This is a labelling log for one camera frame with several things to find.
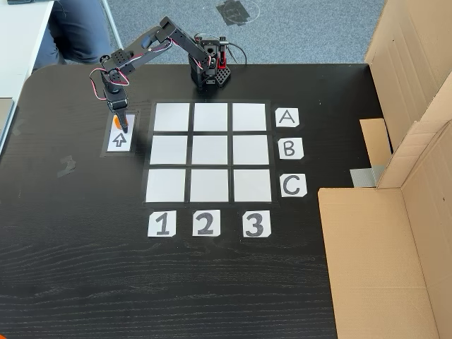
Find round orange token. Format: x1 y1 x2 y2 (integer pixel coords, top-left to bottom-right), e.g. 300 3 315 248
112 114 131 131

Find white nine-square grid sheet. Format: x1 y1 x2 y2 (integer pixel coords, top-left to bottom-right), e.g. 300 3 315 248
142 100 280 208

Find white arrow paper sheet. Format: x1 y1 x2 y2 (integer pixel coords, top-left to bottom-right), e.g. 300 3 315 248
105 112 136 153

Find white desk leg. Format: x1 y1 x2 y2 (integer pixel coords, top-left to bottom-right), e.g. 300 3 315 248
101 0 130 65

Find crumpled clear tape scraps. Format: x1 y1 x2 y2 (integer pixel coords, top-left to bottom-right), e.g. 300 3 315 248
56 155 77 178

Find person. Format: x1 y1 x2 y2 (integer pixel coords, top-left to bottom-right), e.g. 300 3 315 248
33 0 117 70

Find white desk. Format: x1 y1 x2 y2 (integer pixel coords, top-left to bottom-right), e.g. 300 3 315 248
0 0 56 103

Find paper label number 1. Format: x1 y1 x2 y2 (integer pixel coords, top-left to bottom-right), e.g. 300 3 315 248
147 210 177 238

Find red black table clamp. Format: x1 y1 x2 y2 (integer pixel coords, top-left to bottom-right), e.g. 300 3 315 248
217 35 230 71

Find paper label number 2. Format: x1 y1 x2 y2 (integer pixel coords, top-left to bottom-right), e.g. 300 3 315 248
191 208 222 237

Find black floor tape patch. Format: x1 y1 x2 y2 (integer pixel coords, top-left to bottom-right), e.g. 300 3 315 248
215 0 252 28

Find paper label letter A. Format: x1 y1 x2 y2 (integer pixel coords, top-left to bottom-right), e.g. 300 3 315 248
275 108 300 128

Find paper label number 3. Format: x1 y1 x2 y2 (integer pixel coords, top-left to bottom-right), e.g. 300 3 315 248
242 210 272 238

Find paper label letter B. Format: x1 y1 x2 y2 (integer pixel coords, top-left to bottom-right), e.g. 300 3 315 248
278 137 304 160

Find paper label letter C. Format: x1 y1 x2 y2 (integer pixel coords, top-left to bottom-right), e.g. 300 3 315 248
280 173 307 198

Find brown cardboard screen panel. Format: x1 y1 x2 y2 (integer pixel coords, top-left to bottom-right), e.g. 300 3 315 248
317 119 452 339
359 0 452 188

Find red white servo cable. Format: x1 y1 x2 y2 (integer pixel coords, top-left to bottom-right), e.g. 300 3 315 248
89 37 176 103

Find thin black power cable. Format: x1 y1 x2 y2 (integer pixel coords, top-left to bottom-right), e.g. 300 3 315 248
225 42 248 66

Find grey duct tape strip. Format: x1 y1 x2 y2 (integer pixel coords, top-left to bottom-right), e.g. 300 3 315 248
349 165 386 188

